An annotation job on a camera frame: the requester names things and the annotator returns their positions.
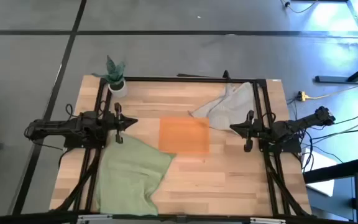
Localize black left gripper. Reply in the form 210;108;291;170
105;101;139;145

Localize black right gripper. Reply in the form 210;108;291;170
229;110;264;154

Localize grey waffle microfiber towel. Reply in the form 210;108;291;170
190;82;256;131

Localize green microfiber towel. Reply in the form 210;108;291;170
95;132;177;217

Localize green plant in white pot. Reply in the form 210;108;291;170
91;55;129;99

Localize white sheet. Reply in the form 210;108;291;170
301;147;339;197

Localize black desk legs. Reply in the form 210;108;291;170
314;0;358;85

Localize black desk bar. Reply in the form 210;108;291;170
303;156;358;185

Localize black crossbeam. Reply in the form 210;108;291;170
0;210;358;224

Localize black aluminium table frame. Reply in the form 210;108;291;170
50;70;312;218

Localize silver metal bracket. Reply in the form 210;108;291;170
76;213;114;223
249;217;287;224

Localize yellow floor cable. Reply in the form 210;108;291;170
306;80;358;101

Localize light grey cable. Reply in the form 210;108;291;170
303;111;358;147

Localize yellow cable with black plug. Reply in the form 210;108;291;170
280;0;319;15

